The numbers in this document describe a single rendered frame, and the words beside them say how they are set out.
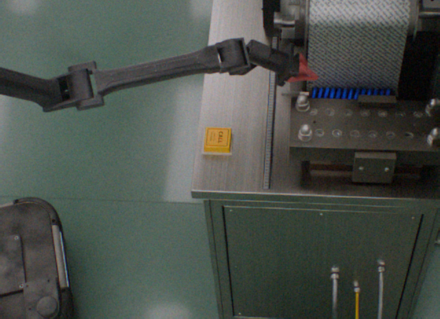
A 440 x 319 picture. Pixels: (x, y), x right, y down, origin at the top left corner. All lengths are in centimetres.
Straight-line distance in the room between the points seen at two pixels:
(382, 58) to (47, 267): 138
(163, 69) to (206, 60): 11
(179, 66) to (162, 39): 173
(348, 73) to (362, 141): 19
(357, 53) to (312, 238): 56
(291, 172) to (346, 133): 19
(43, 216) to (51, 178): 41
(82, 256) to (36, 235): 27
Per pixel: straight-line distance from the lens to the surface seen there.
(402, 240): 246
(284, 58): 222
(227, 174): 230
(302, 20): 216
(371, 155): 220
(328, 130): 222
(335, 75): 227
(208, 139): 234
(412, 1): 215
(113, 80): 213
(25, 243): 306
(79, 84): 214
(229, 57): 215
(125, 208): 335
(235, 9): 268
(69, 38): 394
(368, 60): 223
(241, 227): 243
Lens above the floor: 280
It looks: 54 degrees down
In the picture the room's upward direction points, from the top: 6 degrees counter-clockwise
